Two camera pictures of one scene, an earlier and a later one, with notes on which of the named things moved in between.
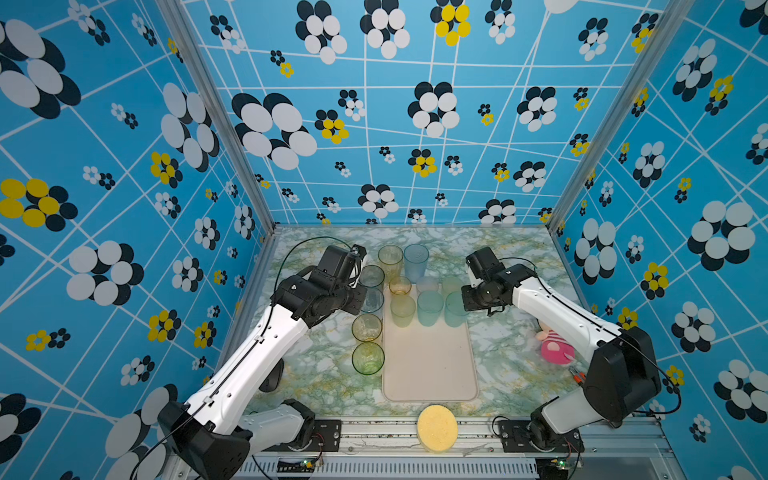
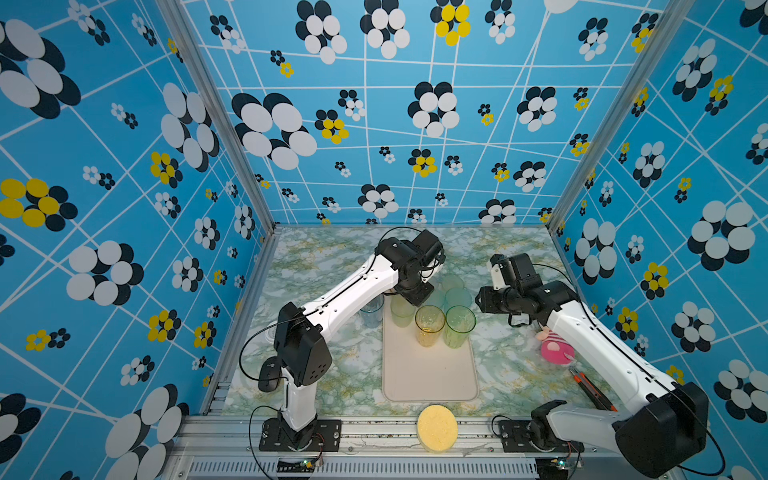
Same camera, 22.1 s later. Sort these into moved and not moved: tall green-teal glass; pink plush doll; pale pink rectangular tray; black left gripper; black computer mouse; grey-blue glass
Moved: black left gripper
Not moved: pink plush doll; pale pink rectangular tray; tall green-teal glass; black computer mouse; grey-blue glass
